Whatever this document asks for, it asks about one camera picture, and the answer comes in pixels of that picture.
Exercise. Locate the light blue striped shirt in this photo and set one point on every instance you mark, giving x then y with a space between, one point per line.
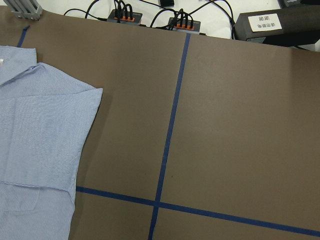
45 118

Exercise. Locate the grey USB hub right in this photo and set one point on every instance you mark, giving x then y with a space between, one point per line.
183 25

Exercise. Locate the grey usb hub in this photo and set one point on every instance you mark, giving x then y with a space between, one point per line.
133 18
183 25

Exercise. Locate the grey USB hub left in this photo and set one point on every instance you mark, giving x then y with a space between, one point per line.
133 18

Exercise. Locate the black box with label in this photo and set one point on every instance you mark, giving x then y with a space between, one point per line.
287 27

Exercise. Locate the grey aluminium frame post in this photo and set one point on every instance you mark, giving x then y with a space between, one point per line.
25 9

